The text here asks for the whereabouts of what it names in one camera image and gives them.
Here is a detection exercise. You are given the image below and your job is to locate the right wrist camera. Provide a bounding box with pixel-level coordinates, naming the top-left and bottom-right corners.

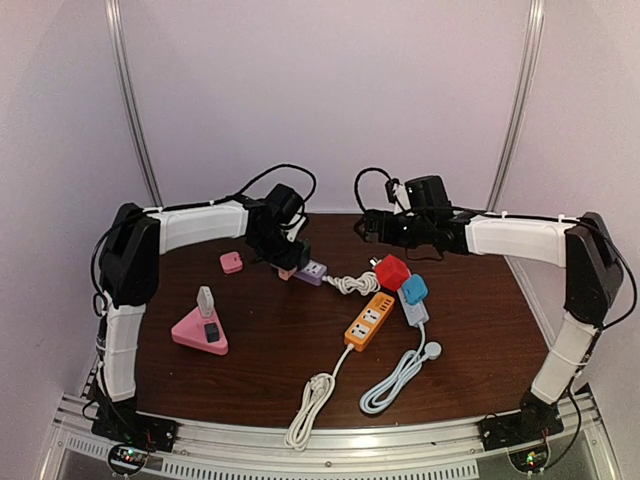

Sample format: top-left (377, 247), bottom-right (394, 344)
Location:
top-left (385, 175), bottom-right (451, 213)

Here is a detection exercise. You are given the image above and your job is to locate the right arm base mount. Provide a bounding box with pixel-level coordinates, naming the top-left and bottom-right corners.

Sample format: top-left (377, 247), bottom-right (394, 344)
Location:
top-left (478, 391), bottom-right (564, 451)

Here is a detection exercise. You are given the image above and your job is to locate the white charger plug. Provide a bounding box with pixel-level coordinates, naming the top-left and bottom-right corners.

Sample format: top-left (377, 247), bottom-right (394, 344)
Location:
top-left (196, 285), bottom-right (215, 319)

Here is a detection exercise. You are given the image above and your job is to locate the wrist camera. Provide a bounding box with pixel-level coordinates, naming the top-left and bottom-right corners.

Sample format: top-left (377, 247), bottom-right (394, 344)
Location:
top-left (385, 175), bottom-right (451, 213)
top-left (264, 183), bottom-right (309, 232)

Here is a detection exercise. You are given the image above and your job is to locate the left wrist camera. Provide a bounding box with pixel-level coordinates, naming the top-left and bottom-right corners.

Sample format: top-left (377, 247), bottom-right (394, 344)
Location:
top-left (264, 183), bottom-right (309, 232)

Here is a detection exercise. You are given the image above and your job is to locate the dark green cube adapter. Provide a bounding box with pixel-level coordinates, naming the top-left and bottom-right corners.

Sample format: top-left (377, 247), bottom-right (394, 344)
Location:
top-left (298, 240), bottom-right (311, 268)

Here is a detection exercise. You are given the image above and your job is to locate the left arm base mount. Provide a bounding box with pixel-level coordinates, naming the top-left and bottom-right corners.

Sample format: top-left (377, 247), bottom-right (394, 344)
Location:
top-left (88, 384), bottom-right (178, 452)

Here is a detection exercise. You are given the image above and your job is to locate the red cube socket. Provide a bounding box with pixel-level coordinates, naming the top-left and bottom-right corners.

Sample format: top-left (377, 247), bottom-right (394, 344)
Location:
top-left (374, 254), bottom-right (411, 292)

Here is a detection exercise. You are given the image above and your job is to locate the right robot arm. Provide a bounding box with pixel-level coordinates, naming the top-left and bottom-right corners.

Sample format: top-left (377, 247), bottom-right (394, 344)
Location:
top-left (354, 207), bottom-right (627, 405)

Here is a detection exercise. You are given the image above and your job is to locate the purple power strip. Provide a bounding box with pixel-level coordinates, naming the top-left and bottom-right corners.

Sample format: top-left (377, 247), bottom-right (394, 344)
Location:
top-left (294, 260), bottom-right (328, 287)

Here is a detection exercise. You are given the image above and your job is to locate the blue square plug adapter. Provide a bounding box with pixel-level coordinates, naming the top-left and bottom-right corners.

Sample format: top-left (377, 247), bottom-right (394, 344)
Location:
top-left (401, 274), bottom-right (429, 305)

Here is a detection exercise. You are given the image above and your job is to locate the left aluminium post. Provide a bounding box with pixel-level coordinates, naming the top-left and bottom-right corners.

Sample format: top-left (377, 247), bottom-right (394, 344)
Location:
top-left (104, 0), bottom-right (163, 207)

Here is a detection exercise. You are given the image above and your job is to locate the purple strip white cable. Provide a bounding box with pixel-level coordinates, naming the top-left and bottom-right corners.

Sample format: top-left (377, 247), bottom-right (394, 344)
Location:
top-left (323, 269), bottom-right (384, 297)

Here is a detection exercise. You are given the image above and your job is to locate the white coiled cable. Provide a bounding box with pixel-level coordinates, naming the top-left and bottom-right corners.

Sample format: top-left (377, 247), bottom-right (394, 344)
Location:
top-left (284, 343), bottom-right (355, 450)

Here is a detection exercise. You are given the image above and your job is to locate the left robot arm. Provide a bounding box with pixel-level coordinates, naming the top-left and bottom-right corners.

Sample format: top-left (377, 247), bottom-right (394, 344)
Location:
top-left (91, 195), bottom-right (310, 402)

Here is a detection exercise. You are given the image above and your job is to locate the light blue coiled cable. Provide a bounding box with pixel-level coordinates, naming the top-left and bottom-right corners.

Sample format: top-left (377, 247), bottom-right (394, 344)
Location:
top-left (359, 324), bottom-right (444, 415)

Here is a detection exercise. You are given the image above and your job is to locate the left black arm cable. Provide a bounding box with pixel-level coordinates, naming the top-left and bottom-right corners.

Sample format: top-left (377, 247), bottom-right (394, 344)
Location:
top-left (89, 162), bottom-right (319, 321)

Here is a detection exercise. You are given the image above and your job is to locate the pink triangular socket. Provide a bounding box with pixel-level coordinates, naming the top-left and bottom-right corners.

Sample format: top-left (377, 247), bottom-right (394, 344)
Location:
top-left (171, 307), bottom-right (229, 356)

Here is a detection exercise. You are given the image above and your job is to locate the aluminium front rail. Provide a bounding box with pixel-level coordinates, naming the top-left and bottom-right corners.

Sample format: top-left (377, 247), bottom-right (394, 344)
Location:
top-left (35, 393), bottom-right (622, 479)

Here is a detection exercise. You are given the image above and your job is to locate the orange power strip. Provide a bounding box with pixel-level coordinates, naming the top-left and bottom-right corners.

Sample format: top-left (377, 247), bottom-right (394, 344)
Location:
top-left (344, 292), bottom-right (395, 352)

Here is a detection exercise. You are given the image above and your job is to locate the beige pink plug adapter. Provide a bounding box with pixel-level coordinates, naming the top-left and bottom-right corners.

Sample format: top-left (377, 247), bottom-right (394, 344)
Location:
top-left (277, 268), bottom-right (297, 281)

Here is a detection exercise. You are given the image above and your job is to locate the light blue power strip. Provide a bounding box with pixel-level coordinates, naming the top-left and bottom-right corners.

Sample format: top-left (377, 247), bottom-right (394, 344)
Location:
top-left (397, 290), bottom-right (429, 327)

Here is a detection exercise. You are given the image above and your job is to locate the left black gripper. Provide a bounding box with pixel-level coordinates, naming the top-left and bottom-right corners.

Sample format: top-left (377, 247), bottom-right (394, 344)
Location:
top-left (254, 228), bottom-right (306, 272)

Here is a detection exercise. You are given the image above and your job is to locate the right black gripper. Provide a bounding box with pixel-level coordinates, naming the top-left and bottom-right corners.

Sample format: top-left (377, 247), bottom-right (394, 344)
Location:
top-left (354, 210), bottom-right (433, 249)

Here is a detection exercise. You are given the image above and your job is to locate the aluminium post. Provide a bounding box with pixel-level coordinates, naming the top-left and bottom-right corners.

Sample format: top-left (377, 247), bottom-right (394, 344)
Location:
top-left (486, 0), bottom-right (546, 210)
top-left (104, 0), bottom-right (163, 207)

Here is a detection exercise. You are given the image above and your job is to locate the right aluminium post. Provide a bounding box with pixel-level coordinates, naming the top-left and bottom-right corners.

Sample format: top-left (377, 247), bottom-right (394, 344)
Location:
top-left (486, 0), bottom-right (546, 210)

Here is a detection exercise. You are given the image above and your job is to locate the pink square plug adapter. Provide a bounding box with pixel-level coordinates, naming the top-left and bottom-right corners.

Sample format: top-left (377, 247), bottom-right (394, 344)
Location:
top-left (219, 251), bottom-right (244, 275)

